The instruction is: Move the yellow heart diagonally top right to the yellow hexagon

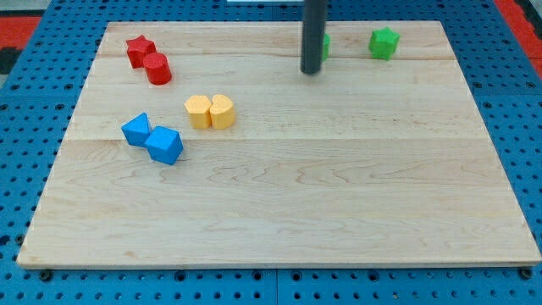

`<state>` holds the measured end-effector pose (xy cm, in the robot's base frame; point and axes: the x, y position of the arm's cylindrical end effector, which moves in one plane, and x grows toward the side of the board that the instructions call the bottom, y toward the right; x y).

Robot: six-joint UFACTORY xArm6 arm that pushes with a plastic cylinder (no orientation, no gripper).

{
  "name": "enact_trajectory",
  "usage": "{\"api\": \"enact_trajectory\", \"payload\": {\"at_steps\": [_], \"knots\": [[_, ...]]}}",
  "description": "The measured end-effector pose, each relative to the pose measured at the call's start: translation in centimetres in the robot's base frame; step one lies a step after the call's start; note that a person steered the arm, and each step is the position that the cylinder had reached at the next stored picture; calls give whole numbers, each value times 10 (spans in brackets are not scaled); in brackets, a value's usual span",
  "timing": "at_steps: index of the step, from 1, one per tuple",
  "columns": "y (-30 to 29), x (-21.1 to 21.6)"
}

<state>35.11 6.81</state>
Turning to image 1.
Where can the green star block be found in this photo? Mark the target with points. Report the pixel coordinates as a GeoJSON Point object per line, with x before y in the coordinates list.
{"type": "Point", "coordinates": [383, 43]}

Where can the yellow hexagon block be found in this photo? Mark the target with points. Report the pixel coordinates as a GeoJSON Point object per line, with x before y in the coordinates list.
{"type": "Point", "coordinates": [198, 109]}

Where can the green block behind rod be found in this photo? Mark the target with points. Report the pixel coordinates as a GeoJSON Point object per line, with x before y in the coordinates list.
{"type": "Point", "coordinates": [326, 45]}

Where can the red cylinder block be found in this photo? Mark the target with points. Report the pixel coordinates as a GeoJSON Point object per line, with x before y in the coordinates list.
{"type": "Point", "coordinates": [157, 68]}

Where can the yellow heart block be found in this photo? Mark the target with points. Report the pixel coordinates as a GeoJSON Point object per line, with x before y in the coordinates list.
{"type": "Point", "coordinates": [222, 112]}

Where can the light wooden board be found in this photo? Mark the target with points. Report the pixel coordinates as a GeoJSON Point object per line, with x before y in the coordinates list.
{"type": "Point", "coordinates": [369, 164]}

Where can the blue cube block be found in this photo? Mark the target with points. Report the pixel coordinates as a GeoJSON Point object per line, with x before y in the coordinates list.
{"type": "Point", "coordinates": [164, 145]}

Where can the red star block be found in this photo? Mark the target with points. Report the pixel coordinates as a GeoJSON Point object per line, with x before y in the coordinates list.
{"type": "Point", "coordinates": [137, 49]}

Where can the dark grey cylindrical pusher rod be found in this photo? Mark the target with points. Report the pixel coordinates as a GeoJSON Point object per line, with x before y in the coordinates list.
{"type": "Point", "coordinates": [312, 36]}

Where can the blue triangle block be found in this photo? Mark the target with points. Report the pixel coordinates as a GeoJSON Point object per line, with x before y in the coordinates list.
{"type": "Point", "coordinates": [137, 130]}

